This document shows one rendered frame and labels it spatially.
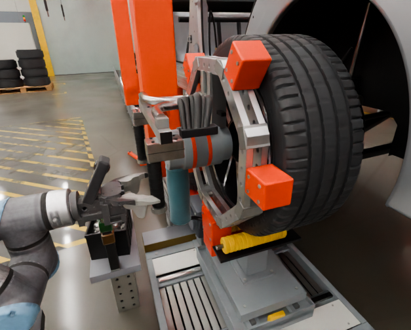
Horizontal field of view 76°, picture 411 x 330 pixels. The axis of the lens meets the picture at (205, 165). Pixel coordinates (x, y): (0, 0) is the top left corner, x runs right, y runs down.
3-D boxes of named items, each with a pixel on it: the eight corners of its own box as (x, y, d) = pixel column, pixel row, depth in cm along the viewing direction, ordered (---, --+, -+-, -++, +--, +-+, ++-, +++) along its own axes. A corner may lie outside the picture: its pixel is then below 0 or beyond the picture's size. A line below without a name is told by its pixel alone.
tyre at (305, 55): (411, 47, 54) (255, 27, 107) (317, 51, 47) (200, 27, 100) (328, 262, 87) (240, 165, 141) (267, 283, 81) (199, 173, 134)
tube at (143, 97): (207, 105, 84) (206, 71, 79) (145, 111, 78) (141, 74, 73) (191, 96, 99) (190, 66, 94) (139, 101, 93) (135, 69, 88)
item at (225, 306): (312, 317, 112) (315, 302, 108) (235, 348, 102) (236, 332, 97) (254, 242, 155) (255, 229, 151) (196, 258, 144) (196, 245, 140)
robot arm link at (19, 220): (4, 227, 64) (-11, 193, 60) (60, 216, 68) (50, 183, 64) (-9, 254, 57) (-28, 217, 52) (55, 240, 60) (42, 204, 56)
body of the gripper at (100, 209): (127, 205, 72) (79, 214, 69) (122, 177, 68) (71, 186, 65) (129, 221, 65) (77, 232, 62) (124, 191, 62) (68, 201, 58)
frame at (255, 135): (260, 257, 78) (278, 61, 55) (240, 263, 76) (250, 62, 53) (201, 177, 125) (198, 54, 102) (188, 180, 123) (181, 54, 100)
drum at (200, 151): (233, 169, 87) (234, 128, 81) (170, 180, 81) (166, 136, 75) (217, 153, 99) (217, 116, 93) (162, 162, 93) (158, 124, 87)
